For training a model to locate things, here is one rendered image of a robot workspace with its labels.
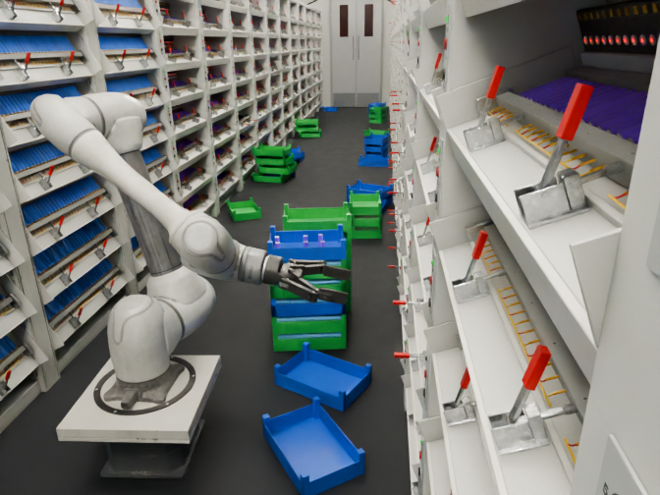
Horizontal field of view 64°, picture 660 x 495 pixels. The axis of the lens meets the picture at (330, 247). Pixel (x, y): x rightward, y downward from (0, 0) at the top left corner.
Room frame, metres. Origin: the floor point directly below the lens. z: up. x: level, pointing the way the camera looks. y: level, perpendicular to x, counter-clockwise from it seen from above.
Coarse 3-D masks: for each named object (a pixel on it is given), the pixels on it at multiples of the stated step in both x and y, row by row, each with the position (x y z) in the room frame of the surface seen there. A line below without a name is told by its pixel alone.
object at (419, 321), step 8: (408, 272) 1.49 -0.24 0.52; (416, 272) 1.49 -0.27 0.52; (416, 280) 1.49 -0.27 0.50; (416, 288) 1.44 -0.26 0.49; (416, 296) 1.39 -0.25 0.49; (416, 312) 1.29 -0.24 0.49; (416, 320) 1.25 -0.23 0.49; (424, 320) 1.24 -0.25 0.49; (416, 328) 1.21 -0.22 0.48; (424, 328) 1.20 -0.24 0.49; (416, 336) 1.17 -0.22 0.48; (424, 336) 1.16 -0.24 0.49; (416, 344) 1.14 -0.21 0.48; (424, 344) 1.13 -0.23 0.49; (424, 368) 1.02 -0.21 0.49; (416, 392) 0.89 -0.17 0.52
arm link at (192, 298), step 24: (96, 96) 1.51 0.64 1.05; (120, 96) 1.58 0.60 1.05; (120, 120) 1.52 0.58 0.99; (144, 120) 1.62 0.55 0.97; (120, 144) 1.51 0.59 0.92; (144, 168) 1.55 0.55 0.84; (120, 192) 1.52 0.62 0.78; (144, 216) 1.50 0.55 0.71; (144, 240) 1.49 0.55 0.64; (168, 240) 1.52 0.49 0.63; (168, 264) 1.49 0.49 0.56; (168, 288) 1.45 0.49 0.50; (192, 288) 1.48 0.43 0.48; (192, 312) 1.44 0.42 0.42
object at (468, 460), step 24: (432, 336) 0.79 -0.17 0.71; (456, 336) 0.78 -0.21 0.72; (456, 360) 0.75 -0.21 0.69; (456, 384) 0.69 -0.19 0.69; (456, 408) 0.61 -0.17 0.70; (456, 432) 0.59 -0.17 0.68; (480, 432) 0.56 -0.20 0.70; (456, 456) 0.54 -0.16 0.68; (480, 456) 0.53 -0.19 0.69; (456, 480) 0.50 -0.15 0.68; (480, 480) 0.49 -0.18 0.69
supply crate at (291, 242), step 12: (288, 240) 2.08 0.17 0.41; (300, 240) 2.08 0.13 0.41; (312, 240) 2.08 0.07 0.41; (324, 240) 2.09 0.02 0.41; (336, 240) 2.09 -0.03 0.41; (276, 252) 1.88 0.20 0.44; (288, 252) 1.88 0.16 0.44; (300, 252) 1.89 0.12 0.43; (312, 252) 1.89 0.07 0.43; (324, 252) 1.89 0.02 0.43; (336, 252) 1.89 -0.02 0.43
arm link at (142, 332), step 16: (128, 304) 1.32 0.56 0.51; (144, 304) 1.31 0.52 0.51; (160, 304) 1.36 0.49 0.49; (112, 320) 1.29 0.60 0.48; (128, 320) 1.27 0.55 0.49; (144, 320) 1.28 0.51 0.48; (160, 320) 1.32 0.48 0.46; (176, 320) 1.38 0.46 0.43; (112, 336) 1.27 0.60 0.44; (128, 336) 1.26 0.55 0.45; (144, 336) 1.27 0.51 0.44; (160, 336) 1.30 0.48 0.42; (176, 336) 1.36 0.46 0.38; (112, 352) 1.27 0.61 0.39; (128, 352) 1.25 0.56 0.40; (144, 352) 1.26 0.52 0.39; (160, 352) 1.29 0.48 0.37; (128, 368) 1.25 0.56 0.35; (144, 368) 1.26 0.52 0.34; (160, 368) 1.29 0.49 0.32
